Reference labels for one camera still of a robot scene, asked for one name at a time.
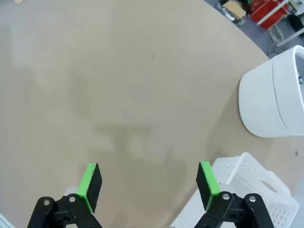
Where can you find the white perforated plastic basket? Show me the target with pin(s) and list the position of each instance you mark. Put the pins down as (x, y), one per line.
(251, 171)

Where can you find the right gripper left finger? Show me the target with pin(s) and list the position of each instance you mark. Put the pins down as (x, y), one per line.
(91, 185)

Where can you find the white round lidded trash bin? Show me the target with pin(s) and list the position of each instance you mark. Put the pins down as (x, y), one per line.
(261, 99)

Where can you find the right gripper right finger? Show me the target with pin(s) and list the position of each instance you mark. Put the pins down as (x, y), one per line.
(207, 185)

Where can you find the brown cardboard piece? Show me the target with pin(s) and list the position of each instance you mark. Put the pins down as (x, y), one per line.
(234, 8)

